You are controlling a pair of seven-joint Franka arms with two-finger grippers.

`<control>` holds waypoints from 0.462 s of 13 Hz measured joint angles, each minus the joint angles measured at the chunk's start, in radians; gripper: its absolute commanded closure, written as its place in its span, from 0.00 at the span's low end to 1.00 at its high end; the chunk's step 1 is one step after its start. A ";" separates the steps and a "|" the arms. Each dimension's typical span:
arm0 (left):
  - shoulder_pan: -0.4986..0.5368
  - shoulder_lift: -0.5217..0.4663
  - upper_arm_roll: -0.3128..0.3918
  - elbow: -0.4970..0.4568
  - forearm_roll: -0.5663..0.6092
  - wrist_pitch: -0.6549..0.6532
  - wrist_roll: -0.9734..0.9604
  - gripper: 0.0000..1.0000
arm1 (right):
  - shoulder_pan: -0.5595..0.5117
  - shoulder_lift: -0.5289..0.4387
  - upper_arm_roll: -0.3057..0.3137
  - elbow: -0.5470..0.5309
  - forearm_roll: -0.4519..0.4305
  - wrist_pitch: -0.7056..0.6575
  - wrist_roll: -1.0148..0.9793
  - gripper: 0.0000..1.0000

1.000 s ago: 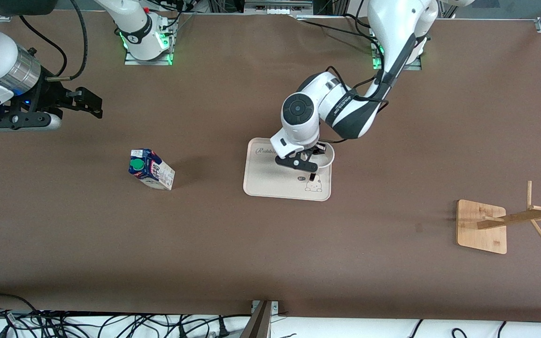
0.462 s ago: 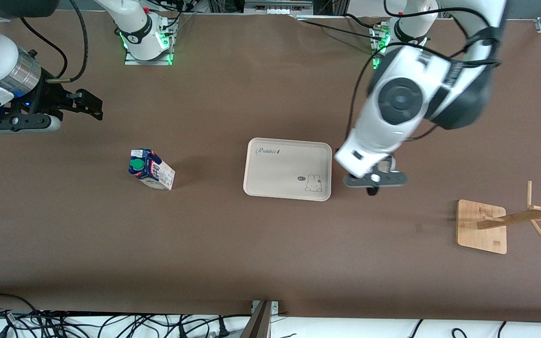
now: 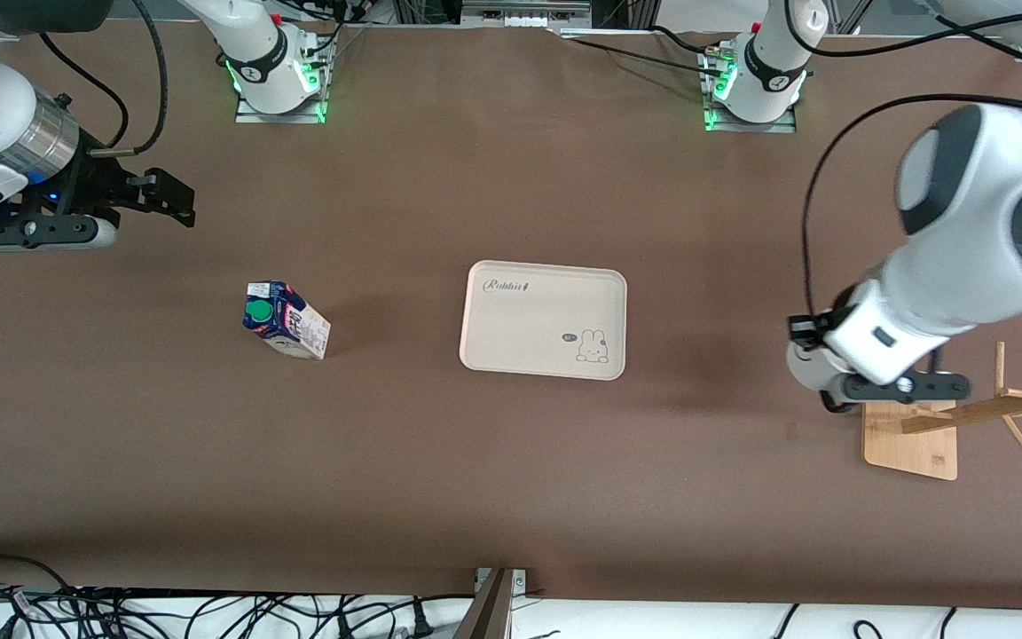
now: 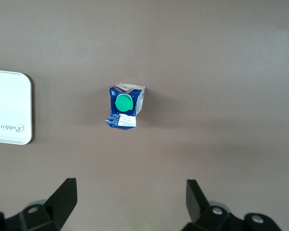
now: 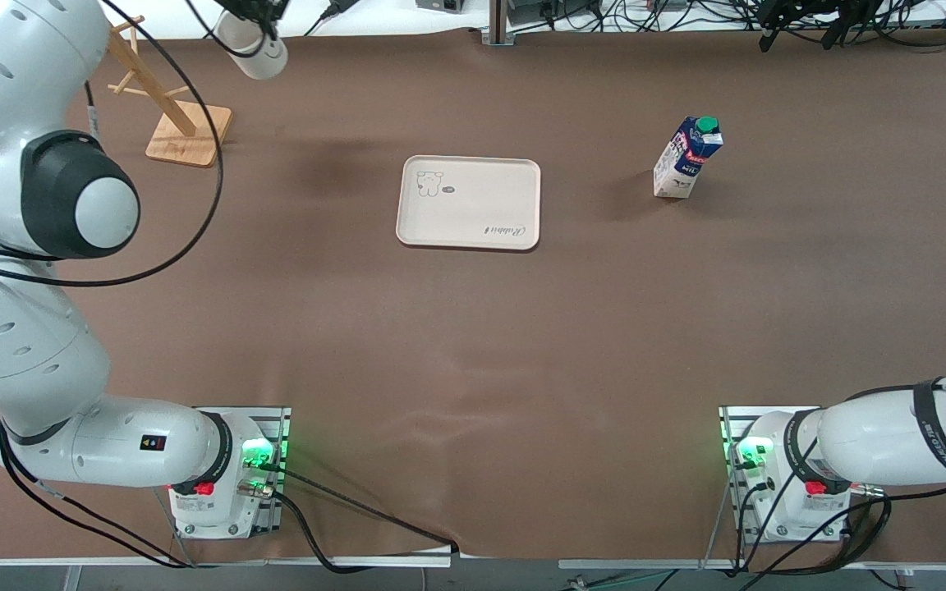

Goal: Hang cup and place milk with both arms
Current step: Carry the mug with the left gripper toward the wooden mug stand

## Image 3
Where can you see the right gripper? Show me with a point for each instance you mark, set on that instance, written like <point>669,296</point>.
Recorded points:
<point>96,189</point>

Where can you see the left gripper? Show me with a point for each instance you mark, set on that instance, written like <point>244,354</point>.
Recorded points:
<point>802,330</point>

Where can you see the blue white milk carton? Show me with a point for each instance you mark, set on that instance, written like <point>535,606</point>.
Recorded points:
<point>298,324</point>

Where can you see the wooden mug tree rack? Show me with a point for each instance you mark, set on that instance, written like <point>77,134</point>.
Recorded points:
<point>910,448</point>

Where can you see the cream tray with rabbit print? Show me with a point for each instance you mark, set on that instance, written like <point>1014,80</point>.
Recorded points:
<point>529,319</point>

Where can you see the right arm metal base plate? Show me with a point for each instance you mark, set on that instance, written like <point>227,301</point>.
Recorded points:
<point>285,116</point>

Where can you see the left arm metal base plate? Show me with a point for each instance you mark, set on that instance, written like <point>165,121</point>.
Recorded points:
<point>755,127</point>

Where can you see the grey metal camera post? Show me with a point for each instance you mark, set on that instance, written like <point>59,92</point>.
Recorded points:
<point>486,617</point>

